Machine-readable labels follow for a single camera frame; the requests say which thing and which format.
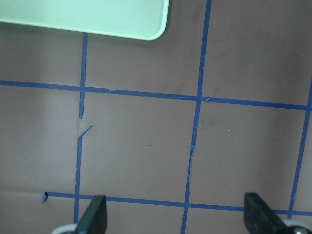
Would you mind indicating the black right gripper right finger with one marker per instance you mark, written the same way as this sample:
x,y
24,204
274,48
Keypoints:
x,y
259,218

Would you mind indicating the green plastic tray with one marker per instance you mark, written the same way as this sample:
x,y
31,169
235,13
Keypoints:
x,y
133,19

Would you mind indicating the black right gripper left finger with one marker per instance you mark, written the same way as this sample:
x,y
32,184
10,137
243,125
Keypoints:
x,y
94,219

